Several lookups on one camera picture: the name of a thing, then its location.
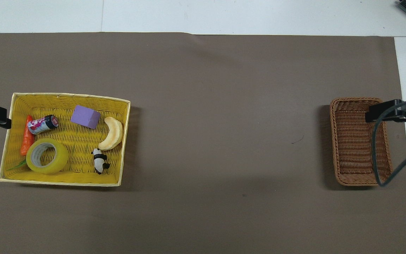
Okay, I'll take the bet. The yellow woven basket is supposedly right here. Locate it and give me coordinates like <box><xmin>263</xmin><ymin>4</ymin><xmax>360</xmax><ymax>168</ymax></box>
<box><xmin>0</xmin><ymin>92</ymin><xmax>131</xmax><ymax>187</ymax></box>

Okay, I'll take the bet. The yellow tape roll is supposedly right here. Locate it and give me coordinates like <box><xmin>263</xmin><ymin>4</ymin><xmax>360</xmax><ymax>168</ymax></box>
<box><xmin>26</xmin><ymin>138</ymin><xmax>69</xmax><ymax>175</ymax></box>

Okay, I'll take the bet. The brown wicker basket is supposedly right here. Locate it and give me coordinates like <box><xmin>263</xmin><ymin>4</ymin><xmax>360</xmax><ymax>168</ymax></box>
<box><xmin>330</xmin><ymin>97</ymin><xmax>393</xmax><ymax>187</ymax></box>

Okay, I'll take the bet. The yellow toy banana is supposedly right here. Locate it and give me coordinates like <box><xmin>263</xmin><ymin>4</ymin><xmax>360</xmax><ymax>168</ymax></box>
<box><xmin>98</xmin><ymin>116</ymin><xmax>124</xmax><ymax>151</ymax></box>

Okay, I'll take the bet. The panda figurine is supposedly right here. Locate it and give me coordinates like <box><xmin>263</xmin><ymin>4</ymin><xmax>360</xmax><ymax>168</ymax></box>
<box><xmin>91</xmin><ymin>147</ymin><xmax>111</xmax><ymax>175</ymax></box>

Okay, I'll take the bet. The purple block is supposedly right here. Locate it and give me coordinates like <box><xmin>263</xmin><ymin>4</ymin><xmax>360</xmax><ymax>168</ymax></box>
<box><xmin>70</xmin><ymin>105</ymin><xmax>102</xmax><ymax>129</ymax></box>

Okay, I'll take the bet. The small drink can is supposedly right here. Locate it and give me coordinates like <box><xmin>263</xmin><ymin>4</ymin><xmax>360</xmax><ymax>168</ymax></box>
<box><xmin>27</xmin><ymin>114</ymin><xmax>60</xmax><ymax>135</ymax></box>

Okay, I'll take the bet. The orange toy carrot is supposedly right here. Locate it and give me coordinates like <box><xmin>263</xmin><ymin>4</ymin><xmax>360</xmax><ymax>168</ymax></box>
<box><xmin>6</xmin><ymin>115</ymin><xmax>36</xmax><ymax>172</ymax></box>

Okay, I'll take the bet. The black cable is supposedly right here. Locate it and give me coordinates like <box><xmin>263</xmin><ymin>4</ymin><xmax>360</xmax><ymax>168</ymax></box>
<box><xmin>371</xmin><ymin>99</ymin><xmax>406</xmax><ymax>187</ymax></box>

